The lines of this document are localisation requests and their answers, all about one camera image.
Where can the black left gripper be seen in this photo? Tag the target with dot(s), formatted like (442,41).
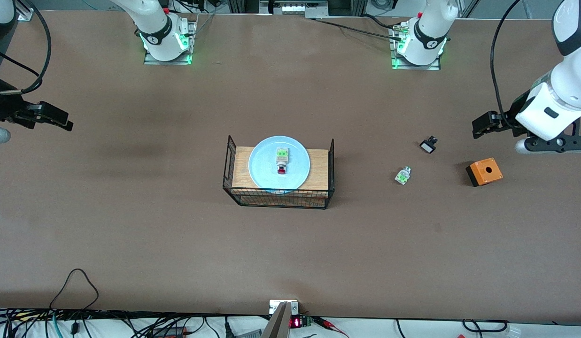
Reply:
(512,116)

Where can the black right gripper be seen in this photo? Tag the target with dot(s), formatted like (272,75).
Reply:
(3,109)

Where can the red push button switch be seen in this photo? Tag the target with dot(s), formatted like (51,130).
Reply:
(282,159)

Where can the light blue plate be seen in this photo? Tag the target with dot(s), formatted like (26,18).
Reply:
(267,164)

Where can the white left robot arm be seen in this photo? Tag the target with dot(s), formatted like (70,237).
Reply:
(551,108)

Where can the wooden board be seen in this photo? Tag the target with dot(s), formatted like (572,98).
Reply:
(318,169)

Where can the white device with lights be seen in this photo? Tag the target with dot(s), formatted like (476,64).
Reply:
(295,8)

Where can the black power adapter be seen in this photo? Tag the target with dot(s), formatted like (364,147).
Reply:
(170,332)

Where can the red clip lead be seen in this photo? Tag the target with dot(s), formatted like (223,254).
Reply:
(330,325)

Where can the small red display module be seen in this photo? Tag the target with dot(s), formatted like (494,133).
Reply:
(296,322)

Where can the grey angled bar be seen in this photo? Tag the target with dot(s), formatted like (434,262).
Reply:
(276,328)

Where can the orange push-button enclosure box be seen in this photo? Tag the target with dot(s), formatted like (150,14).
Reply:
(486,171)

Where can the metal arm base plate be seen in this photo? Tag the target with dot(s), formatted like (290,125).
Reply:
(177,61)
(414,67)

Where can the green push button switch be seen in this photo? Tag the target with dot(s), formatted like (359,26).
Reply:
(402,176)

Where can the small metal bracket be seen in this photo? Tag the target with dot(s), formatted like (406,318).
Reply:
(276,305)

